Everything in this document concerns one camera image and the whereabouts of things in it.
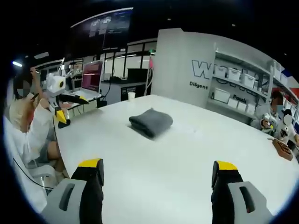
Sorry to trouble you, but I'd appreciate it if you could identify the grey towel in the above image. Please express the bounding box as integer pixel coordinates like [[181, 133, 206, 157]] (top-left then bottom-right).
[[128, 107, 174, 139]]

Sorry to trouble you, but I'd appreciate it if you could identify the brown wooden box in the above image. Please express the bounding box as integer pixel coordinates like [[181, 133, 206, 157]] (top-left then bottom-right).
[[271, 137, 294, 162]]

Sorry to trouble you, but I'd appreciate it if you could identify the black cable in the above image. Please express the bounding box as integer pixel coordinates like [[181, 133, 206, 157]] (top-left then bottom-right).
[[13, 158, 55, 190]]

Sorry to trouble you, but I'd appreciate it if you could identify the monitor with red screen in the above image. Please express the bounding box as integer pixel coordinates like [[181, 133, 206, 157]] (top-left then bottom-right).
[[81, 60, 104, 92]]

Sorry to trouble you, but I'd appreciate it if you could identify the white side desk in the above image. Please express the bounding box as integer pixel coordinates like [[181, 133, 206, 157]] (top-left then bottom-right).
[[66, 90, 104, 112]]

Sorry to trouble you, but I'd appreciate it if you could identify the large dark wall screen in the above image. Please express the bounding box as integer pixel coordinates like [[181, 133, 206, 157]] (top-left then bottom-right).
[[69, 7, 134, 60]]

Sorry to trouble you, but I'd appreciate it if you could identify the grey shelf unit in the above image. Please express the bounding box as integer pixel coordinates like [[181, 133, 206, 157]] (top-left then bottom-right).
[[206, 48, 299, 126]]

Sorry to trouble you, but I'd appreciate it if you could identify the white lettered pillar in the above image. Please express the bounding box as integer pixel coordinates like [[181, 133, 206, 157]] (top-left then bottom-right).
[[150, 28, 216, 110]]

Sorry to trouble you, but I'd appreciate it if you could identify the shelf of white bins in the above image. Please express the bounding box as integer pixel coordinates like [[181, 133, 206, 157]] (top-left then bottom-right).
[[211, 62, 289, 115]]

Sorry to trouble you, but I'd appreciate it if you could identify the black cabinet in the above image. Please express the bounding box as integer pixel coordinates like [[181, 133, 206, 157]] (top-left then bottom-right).
[[108, 67, 153, 104]]

